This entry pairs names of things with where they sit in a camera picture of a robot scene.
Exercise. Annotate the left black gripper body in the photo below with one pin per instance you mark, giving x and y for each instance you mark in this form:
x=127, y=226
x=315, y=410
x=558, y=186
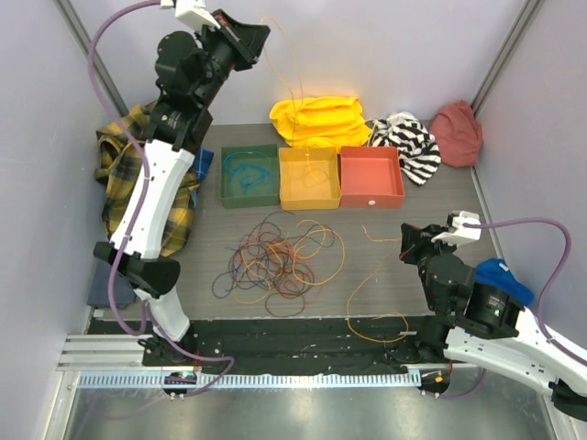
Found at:
x=224, y=52

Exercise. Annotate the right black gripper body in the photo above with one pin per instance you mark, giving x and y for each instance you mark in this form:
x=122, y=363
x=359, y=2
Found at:
x=416, y=250

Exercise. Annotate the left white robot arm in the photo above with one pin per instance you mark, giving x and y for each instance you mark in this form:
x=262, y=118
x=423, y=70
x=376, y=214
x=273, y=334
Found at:
x=174, y=134

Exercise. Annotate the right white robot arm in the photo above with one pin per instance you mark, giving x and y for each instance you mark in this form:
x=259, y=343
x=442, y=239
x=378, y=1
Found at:
x=478, y=323

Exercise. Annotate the blue cloth right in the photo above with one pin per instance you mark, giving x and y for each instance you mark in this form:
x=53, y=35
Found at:
x=495, y=272

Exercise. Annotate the blue checked cloth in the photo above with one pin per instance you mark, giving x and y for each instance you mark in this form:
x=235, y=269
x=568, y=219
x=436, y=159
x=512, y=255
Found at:
x=202, y=163

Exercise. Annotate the yellow plaid shirt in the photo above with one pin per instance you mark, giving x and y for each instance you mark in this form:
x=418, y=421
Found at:
x=118, y=172

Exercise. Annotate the green plastic bin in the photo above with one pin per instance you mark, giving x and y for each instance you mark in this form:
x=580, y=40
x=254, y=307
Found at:
x=250, y=176

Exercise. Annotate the black white striped cloth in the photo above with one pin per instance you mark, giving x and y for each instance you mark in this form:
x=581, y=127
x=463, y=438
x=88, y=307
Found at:
x=417, y=149

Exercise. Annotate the red plastic bin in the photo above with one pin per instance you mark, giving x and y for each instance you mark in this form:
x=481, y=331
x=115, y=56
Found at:
x=370, y=177

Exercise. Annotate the yellow cloth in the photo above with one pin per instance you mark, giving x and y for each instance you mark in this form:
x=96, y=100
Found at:
x=320, y=122

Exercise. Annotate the pink red cloth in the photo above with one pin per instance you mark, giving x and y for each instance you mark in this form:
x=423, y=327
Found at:
x=458, y=135

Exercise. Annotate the yellow plastic bin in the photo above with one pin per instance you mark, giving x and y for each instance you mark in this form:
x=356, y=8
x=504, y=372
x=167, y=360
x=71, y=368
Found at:
x=309, y=179

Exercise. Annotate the grey blue folded cloth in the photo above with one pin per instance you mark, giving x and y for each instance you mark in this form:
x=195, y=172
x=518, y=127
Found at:
x=98, y=294

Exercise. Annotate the black base mat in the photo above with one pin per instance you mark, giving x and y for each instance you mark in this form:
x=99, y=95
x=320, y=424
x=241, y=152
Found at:
x=313, y=346

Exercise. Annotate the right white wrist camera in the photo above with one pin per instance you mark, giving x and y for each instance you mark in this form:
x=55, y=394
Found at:
x=461, y=229

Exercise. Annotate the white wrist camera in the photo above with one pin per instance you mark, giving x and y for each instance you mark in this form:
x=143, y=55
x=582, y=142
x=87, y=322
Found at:
x=195, y=11
x=461, y=229

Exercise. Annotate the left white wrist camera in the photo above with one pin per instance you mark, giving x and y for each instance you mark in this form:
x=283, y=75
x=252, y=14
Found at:
x=195, y=11

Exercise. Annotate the white slotted cable duct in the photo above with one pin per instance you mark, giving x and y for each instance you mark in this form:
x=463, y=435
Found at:
x=180, y=379

